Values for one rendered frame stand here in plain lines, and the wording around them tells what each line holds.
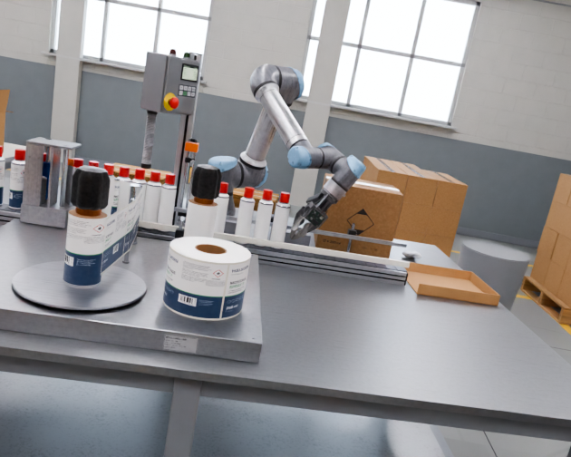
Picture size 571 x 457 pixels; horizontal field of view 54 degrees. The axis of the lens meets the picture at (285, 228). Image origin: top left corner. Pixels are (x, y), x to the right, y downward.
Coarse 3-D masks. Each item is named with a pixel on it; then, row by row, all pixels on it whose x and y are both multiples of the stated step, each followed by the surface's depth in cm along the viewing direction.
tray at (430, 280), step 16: (416, 272) 220; (432, 272) 221; (448, 272) 221; (464, 272) 221; (416, 288) 199; (432, 288) 195; (448, 288) 195; (464, 288) 210; (480, 288) 212; (496, 304) 198
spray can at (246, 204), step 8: (248, 192) 193; (240, 200) 194; (248, 200) 193; (240, 208) 194; (248, 208) 193; (240, 216) 194; (248, 216) 194; (240, 224) 195; (248, 224) 195; (240, 232) 195; (248, 232) 197
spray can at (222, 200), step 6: (222, 186) 192; (222, 192) 193; (222, 198) 193; (228, 198) 195; (222, 204) 193; (222, 210) 194; (222, 216) 195; (216, 222) 195; (222, 222) 195; (216, 228) 195; (222, 228) 196
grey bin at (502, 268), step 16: (464, 240) 399; (464, 256) 384; (480, 256) 372; (496, 256) 370; (512, 256) 379; (480, 272) 373; (496, 272) 369; (512, 272) 369; (496, 288) 372; (512, 288) 374; (512, 304) 384
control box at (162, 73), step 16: (160, 64) 183; (176, 64) 185; (144, 80) 187; (160, 80) 184; (176, 80) 187; (144, 96) 188; (160, 96) 184; (176, 96) 189; (160, 112) 187; (176, 112) 192; (192, 112) 198
